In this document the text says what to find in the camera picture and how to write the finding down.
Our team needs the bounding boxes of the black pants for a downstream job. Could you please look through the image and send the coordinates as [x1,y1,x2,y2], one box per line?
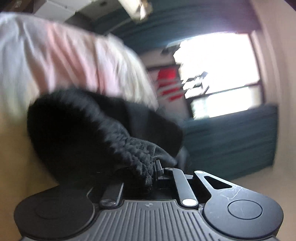
[27,89,183,192]

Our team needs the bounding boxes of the teal curtain left of window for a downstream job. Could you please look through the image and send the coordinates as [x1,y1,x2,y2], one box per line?
[183,104,278,181]

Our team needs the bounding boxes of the teal curtain of window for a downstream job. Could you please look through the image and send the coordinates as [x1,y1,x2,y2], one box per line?
[183,104,278,181]
[92,0,261,53]

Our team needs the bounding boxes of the pastel tie-dye bed cover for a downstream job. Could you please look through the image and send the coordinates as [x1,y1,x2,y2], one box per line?
[1,12,158,119]

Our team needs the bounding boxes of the white dressing table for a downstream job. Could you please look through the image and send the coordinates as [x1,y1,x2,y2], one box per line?
[33,0,95,16]

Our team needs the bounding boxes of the teal curtain right of window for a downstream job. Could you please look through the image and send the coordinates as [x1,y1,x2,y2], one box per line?
[92,0,261,53]

